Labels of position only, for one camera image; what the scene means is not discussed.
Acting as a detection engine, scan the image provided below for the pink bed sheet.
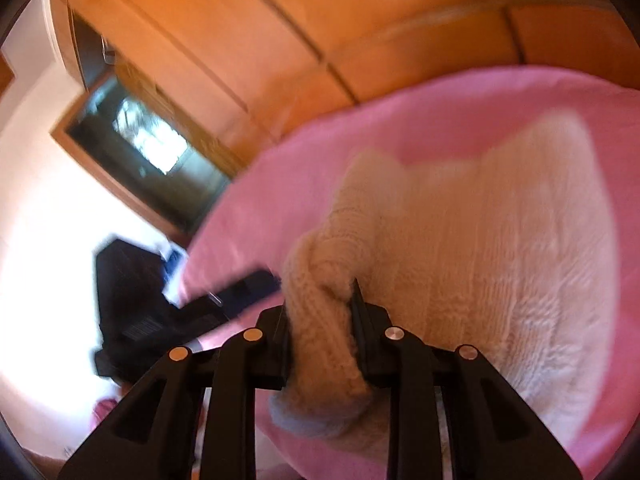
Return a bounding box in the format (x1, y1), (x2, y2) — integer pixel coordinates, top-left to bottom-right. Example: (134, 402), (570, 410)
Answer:
(177, 64), (640, 480)

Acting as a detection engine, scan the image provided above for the wooden wardrobe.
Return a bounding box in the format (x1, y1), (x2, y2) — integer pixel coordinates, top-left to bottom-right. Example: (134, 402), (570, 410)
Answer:
(49, 0), (637, 183)

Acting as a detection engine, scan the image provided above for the cream knit sweater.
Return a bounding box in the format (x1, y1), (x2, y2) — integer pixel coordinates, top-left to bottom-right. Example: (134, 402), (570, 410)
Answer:
(267, 110), (619, 442)

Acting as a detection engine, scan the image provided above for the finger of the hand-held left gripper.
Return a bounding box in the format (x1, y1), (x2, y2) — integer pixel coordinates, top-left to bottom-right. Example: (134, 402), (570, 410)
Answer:
(181, 270), (282, 322)

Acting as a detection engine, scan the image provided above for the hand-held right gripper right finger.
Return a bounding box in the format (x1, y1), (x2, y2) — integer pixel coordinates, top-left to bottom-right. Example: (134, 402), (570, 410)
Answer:
(349, 279), (583, 480)

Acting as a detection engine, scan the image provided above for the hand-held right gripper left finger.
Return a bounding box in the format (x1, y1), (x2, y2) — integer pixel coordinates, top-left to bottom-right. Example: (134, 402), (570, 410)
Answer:
(59, 304), (292, 480)

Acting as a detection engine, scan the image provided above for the wood-framed dark mirror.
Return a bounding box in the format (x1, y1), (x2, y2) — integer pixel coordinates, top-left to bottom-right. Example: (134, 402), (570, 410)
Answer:
(50, 67), (236, 237)

